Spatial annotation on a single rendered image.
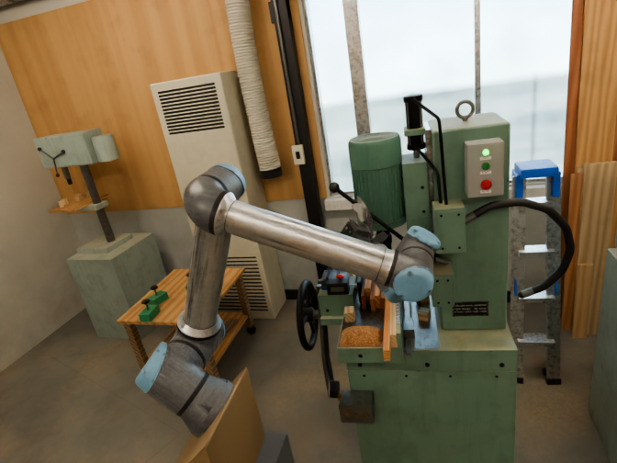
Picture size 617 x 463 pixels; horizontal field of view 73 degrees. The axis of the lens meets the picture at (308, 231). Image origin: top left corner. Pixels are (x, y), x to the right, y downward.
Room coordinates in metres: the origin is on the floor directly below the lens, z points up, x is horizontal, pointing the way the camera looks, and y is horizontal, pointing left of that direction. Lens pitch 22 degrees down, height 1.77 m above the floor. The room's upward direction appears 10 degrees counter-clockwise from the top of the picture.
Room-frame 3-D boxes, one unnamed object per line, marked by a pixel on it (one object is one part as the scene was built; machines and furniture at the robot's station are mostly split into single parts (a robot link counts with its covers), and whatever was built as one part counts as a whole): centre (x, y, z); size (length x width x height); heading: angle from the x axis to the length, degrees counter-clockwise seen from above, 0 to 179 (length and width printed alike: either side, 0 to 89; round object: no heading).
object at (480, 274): (1.33, -0.55, 1.16); 0.22 x 0.22 x 0.72; 75
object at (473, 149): (1.18, -0.54, 1.40); 0.10 x 0.06 x 0.16; 75
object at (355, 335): (1.15, -0.11, 0.92); 0.14 x 0.09 x 0.04; 75
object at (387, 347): (1.34, -0.25, 0.92); 0.67 x 0.02 x 0.04; 165
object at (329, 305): (1.42, -0.07, 0.91); 0.15 x 0.14 x 0.09; 165
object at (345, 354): (1.40, -0.16, 0.87); 0.61 x 0.30 x 0.06; 165
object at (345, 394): (1.18, -0.07, 0.58); 0.12 x 0.08 x 0.08; 75
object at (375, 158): (1.40, -0.27, 1.35); 0.18 x 0.18 x 0.31
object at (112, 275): (3.08, 1.51, 0.79); 0.62 x 0.48 x 1.58; 69
